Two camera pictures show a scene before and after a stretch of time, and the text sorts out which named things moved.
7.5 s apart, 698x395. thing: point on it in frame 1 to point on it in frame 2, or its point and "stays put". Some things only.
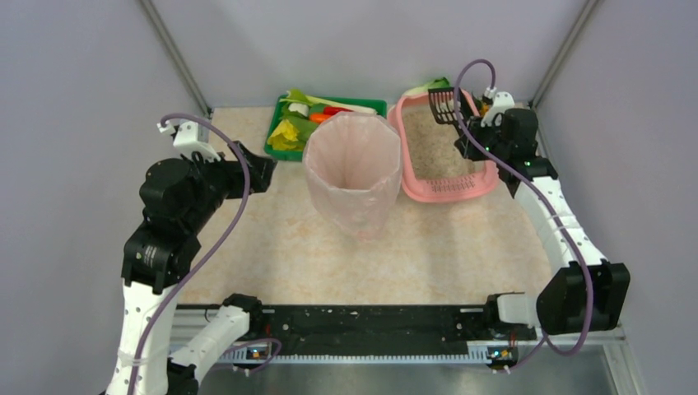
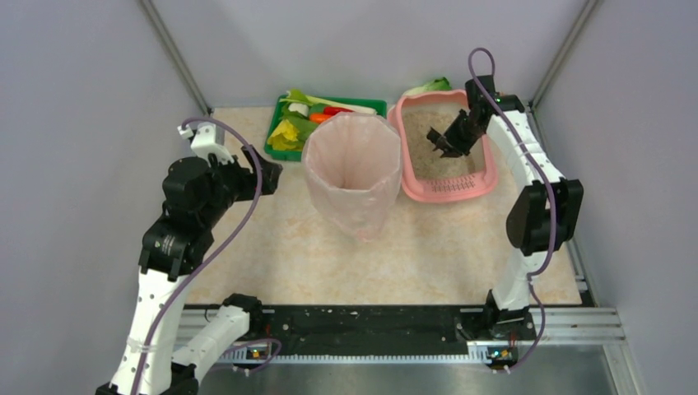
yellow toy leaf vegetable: [282, 132] stays put
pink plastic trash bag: [353, 160] stays put
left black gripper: [239, 165] stays put
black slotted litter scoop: [443, 104] to [439, 140]
